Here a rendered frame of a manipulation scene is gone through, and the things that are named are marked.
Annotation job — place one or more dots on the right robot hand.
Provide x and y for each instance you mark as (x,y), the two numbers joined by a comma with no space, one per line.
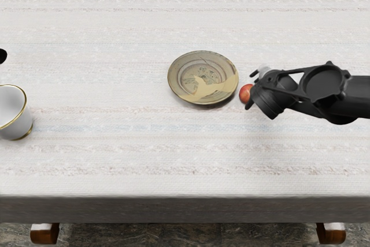
(263,70)

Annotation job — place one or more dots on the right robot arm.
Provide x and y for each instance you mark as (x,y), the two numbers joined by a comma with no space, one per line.
(321,82)

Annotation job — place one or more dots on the olive patterned ceramic plate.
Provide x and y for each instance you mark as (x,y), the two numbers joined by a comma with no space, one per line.
(185,67)

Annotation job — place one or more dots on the small red apple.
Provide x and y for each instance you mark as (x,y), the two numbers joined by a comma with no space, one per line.
(244,93)

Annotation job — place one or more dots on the white gold-rimmed cup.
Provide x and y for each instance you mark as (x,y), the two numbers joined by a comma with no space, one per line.
(14,114)

